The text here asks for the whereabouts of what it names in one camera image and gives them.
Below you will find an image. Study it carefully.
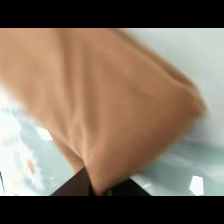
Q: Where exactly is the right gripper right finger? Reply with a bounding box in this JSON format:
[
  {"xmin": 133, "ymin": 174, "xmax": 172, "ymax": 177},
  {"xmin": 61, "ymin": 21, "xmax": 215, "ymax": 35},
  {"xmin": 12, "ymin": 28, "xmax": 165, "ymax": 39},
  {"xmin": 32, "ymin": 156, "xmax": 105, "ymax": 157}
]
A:
[{"xmin": 104, "ymin": 177, "xmax": 152, "ymax": 197}]

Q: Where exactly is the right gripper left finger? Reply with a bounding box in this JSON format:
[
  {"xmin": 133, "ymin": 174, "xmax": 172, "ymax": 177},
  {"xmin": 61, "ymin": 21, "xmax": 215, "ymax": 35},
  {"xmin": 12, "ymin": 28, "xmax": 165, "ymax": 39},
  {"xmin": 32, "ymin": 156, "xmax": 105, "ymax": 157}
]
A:
[{"xmin": 50, "ymin": 167, "xmax": 96, "ymax": 197}]

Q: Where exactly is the brown T-shirt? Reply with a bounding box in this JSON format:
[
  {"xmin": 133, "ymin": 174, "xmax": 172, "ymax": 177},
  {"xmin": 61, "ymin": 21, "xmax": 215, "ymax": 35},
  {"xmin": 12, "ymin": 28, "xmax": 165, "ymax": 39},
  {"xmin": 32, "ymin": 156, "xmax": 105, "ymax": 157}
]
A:
[{"xmin": 0, "ymin": 28, "xmax": 208, "ymax": 197}]

